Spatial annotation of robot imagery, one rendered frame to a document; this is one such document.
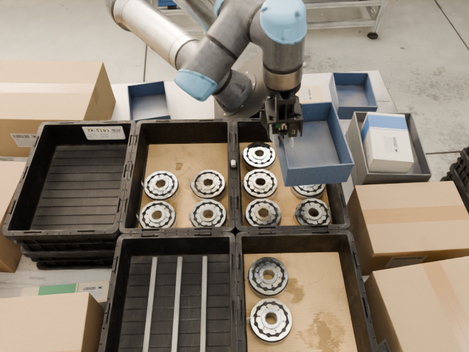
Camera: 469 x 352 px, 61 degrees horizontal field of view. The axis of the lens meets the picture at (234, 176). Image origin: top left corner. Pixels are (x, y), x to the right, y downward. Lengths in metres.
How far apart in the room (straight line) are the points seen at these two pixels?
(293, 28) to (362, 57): 2.49
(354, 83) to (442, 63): 1.60
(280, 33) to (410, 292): 0.69
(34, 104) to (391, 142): 1.17
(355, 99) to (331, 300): 0.91
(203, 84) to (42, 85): 0.91
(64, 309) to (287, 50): 0.76
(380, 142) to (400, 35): 2.22
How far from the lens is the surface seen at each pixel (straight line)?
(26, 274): 1.37
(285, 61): 0.71
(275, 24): 0.67
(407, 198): 1.26
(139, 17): 0.93
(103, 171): 1.31
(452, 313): 1.10
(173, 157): 1.30
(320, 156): 0.99
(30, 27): 3.69
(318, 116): 1.06
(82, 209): 1.25
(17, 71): 1.67
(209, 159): 1.28
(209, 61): 0.74
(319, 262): 1.11
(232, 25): 0.75
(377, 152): 1.29
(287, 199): 1.20
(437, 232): 1.23
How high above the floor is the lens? 1.83
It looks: 54 degrees down
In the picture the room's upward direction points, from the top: straight up
